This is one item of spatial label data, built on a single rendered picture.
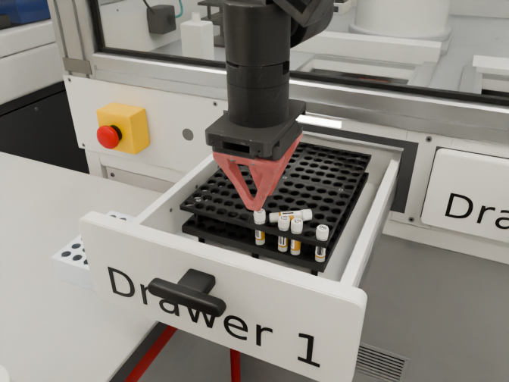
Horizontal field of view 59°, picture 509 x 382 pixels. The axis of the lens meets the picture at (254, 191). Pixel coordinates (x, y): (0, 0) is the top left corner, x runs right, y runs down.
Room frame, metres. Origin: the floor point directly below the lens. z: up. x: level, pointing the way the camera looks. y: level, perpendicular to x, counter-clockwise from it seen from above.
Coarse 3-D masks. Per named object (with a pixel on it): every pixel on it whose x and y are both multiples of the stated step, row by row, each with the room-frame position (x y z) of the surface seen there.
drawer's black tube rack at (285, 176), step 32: (320, 160) 0.56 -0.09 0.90; (352, 160) 0.56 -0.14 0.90; (224, 192) 0.47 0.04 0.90; (256, 192) 0.48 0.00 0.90; (288, 192) 0.47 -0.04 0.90; (320, 192) 0.48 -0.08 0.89; (352, 192) 0.47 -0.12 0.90; (192, 224) 0.45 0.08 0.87; (224, 224) 0.44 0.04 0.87; (320, 224) 0.40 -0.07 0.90; (256, 256) 0.42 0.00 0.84; (288, 256) 0.38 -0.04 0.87
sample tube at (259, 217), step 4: (256, 212) 0.41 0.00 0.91; (260, 212) 0.41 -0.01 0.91; (264, 212) 0.41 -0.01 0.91; (256, 216) 0.40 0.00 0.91; (260, 216) 0.40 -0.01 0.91; (264, 216) 0.41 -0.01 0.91; (256, 220) 0.40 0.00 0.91; (260, 220) 0.40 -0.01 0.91; (264, 220) 0.41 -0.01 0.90; (256, 232) 0.40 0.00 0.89; (260, 232) 0.40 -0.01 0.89; (264, 232) 0.41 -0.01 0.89; (256, 236) 0.41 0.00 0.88; (260, 236) 0.40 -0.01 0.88; (264, 236) 0.41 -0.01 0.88; (256, 240) 0.41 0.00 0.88; (260, 240) 0.40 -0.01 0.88; (264, 240) 0.41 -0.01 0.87; (260, 244) 0.40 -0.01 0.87
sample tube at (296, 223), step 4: (292, 220) 0.39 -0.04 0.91; (296, 220) 0.39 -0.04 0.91; (300, 220) 0.39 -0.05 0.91; (292, 224) 0.39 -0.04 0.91; (296, 224) 0.39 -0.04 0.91; (300, 224) 0.39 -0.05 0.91; (292, 228) 0.39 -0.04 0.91; (296, 228) 0.39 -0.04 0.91; (300, 228) 0.39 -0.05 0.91; (292, 232) 0.39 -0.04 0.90; (296, 232) 0.39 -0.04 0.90; (300, 232) 0.39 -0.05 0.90; (292, 240) 0.39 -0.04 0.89; (292, 244) 0.39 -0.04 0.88; (296, 244) 0.39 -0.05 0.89; (300, 244) 0.39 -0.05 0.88; (292, 248) 0.39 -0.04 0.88; (296, 248) 0.39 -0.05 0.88; (300, 248) 0.39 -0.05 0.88; (292, 252) 0.39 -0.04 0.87; (296, 252) 0.39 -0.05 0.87
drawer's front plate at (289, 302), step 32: (96, 224) 0.36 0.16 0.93; (128, 224) 0.36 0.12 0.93; (96, 256) 0.37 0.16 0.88; (128, 256) 0.35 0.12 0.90; (160, 256) 0.33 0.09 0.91; (192, 256) 0.32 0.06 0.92; (224, 256) 0.31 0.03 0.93; (96, 288) 0.37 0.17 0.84; (128, 288) 0.35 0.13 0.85; (224, 288) 0.31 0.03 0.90; (256, 288) 0.29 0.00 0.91; (288, 288) 0.28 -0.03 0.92; (320, 288) 0.27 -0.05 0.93; (352, 288) 0.27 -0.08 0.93; (160, 320) 0.34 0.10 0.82; (256, 320) 0.29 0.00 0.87; (288, 320) 0.28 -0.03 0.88; (320, 320) 0.27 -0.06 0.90; (352, 320) 0.26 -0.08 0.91; (256, 352) 0.29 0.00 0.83; (288, 352) 0.28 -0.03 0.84; (320, 352) 0.27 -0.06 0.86; (352, 352) 0.26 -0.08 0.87
